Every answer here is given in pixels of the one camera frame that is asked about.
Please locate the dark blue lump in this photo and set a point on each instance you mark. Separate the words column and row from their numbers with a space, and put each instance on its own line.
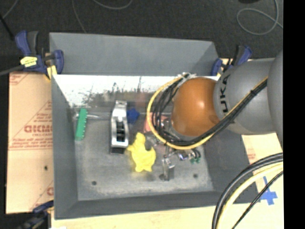
column 132, row 115

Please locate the brown cardboard board, red print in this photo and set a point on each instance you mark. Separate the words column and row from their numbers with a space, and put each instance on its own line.
column 28, row 151

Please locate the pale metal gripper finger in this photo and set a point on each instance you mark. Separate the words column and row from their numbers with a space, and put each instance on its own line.
column 164, row 169
column 171, row 173

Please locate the pink block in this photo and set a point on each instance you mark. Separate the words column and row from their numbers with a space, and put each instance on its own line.
column 148, row 124

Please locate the silver and black tool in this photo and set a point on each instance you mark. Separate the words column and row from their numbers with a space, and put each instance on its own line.
column 119, row 128

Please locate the yellow toy animal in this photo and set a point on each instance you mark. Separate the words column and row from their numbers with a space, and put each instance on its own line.
column 141, row 156

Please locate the green flat block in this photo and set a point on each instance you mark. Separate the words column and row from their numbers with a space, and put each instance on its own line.
column 81, row 125

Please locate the grey metal bin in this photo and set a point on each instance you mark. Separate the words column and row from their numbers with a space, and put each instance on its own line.
column 107, row 175

